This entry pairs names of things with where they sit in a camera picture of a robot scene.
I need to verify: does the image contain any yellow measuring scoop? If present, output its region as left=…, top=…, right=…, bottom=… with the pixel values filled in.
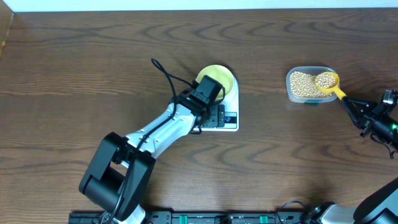
left=314, top=72, right=346, bottom=100

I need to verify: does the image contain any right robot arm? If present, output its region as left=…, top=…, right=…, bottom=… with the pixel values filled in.
left=303, top=90, right=397, bottom=224

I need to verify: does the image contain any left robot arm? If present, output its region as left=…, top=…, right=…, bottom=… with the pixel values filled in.
left=79, top=75, right=226, bottom=223

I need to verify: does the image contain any white digital kitchen scale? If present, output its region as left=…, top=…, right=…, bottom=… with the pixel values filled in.
left=201, top=79, right=239, bottom=132

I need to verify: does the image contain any pale yellow bowl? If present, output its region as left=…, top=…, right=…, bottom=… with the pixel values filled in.
left=195, top=65, right=238, bottom=100

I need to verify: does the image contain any clear plastic container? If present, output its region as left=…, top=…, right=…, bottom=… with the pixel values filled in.
left=286, top=66, right=337, bottom=104

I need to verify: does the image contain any soybeans pile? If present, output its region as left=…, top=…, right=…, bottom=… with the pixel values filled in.
left=290, top=72, right=332, bottom=98

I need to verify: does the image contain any cardboard box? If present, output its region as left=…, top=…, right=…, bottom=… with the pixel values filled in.
left=0, top=0, right=14, bottom=55

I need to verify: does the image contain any left black cable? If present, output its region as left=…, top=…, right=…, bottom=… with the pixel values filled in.
left=105, top=57, right=200, bottom=224

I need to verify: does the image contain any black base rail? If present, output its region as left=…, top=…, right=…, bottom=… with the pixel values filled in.
left=68, top=210, right=312, bottom=224

